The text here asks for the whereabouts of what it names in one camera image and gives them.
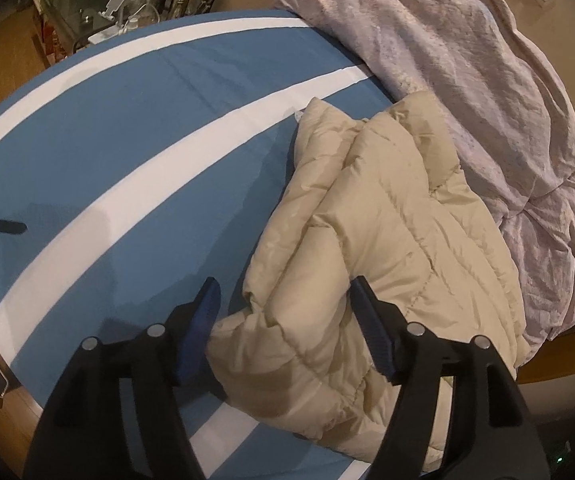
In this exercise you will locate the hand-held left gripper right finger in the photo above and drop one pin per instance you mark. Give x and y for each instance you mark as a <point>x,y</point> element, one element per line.
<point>373,336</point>

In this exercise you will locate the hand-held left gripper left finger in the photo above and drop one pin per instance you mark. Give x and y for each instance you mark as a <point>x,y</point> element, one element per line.
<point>200,330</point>

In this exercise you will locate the beige puffer jacket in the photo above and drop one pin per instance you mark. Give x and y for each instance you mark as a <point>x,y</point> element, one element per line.
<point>392,220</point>

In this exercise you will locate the bed with blue striped sheet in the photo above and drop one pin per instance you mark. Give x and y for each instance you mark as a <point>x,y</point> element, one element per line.
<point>117,125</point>

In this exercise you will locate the lilac floral duvet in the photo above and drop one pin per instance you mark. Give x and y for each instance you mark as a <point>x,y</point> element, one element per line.
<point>467,60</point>

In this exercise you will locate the white phone stand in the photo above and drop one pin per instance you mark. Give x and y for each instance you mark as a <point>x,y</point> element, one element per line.
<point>113,5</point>

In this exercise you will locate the glass top nightstand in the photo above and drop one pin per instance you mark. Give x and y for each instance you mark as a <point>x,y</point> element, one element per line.
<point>67,10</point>

